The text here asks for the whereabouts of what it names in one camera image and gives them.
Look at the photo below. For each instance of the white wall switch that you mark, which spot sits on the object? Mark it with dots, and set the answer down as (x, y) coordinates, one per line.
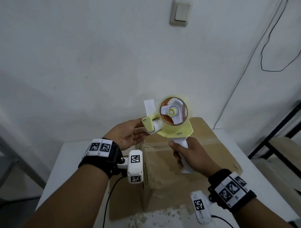
(182, 13)

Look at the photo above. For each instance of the black metal shelf rack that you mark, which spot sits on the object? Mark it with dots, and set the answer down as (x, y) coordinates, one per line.
(277, 131)

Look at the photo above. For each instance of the person's left forearm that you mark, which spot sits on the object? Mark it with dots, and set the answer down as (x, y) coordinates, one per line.
(70, 199)

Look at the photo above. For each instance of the grey metal shelf rack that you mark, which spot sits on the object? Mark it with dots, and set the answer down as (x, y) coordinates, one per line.
(23, 164)

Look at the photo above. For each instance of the brown cardboard box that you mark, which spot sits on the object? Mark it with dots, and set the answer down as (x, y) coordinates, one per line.
(211, 150)

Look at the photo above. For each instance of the person's right hand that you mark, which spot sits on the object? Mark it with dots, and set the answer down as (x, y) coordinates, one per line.
(200, 157)

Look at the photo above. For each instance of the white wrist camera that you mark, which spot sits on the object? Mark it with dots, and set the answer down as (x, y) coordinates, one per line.
(201, 209)
(135, 169)

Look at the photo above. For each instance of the clear tape roll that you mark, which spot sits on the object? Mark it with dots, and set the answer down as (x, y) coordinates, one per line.
(164, 103)

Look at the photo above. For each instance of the person's left hand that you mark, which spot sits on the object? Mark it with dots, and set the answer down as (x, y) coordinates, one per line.
(124, 136)

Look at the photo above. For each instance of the yellow white tape dispenser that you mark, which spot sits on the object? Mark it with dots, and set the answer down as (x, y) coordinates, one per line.
(178, 131)

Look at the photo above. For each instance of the beige shelf board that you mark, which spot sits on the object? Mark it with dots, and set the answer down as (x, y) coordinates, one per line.
(289, 148)
(277, 173)

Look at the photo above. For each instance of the person's right forearm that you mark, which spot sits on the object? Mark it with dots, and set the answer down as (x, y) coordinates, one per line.
(258, 216)

